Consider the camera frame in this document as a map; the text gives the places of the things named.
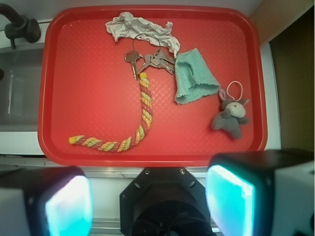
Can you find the grey plush bunny keychain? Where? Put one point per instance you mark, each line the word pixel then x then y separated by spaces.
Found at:
pixel 232 114

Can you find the crumpled grey paper towel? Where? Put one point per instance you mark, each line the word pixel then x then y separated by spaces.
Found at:
pixel 128 26

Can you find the teal knitted cloth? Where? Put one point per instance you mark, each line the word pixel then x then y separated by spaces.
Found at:
pixel 194 79

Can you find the red plastic tray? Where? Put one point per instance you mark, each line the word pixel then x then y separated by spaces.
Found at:
pixel 87 88

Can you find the dark metal faucet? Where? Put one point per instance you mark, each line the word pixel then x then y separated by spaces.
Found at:
pixel 20 26

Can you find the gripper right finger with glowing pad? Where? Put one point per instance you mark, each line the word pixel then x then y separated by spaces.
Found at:
pixel 262 193

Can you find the stainless steel sink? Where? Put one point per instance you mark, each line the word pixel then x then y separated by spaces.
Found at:
pixel 20 87

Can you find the silver keys on ring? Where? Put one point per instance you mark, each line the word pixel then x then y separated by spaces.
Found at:
pixel 157 60

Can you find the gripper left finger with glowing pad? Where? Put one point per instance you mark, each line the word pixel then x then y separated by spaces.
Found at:
pixel 56 201

